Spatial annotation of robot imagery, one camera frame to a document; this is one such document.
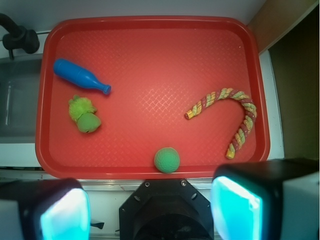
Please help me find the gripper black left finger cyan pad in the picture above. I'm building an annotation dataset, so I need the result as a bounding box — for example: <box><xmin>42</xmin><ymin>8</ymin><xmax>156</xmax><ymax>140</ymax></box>
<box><xmin>0</xmin><ymin>178</ymin><xmax>91</xmax><ymax>240</ymax></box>

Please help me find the blue plastic bottle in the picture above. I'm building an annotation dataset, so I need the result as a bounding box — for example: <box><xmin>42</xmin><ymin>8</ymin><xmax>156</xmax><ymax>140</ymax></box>
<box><xmin>53</xmin><ymin>58</ymin><xmax>112</xmax><ymax>95</ymax></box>

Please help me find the green dimpled ball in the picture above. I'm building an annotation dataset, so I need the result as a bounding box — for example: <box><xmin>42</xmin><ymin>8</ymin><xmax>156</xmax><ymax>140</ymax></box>
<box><xmin>154</xmin><ymin>147</ymin><xmax>180</xmax><ymax>174</ymax></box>

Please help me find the red plastic tray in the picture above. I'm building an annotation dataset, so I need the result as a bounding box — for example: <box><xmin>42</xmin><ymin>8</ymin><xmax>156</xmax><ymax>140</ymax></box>
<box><xmin>35</xmin><ymin>16</ymin><xmax>270</xmax><ymax>180</ymax></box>

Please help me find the green fuzzy plush toy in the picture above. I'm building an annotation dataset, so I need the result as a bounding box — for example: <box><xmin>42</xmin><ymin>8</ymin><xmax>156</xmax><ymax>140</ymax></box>
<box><xmin>68</xmin><ymin>95</ymin><xmax>102</xmax><ymax>133</ymax></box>

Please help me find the grey metal sink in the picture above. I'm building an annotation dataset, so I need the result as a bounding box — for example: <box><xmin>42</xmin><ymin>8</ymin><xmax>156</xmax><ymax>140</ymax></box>
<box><xmin>0</xmin><ymin>54</ymin><xmax>42</xmax><ymax>144</ymax></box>

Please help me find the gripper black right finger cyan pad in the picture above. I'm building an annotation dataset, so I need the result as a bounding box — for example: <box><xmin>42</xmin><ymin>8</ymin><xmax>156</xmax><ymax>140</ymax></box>
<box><xmin>210</xmin><ymin>158</ymin><xmax>320</xmax><ymax>240</ymax></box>

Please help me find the multicolour twisted rope toy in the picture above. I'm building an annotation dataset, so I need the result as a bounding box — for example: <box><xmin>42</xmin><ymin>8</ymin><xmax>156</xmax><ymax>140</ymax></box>
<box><xmin>184</xmin><ymin>88</ymin><xmax>257</xmax><ymax>160</ymax></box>

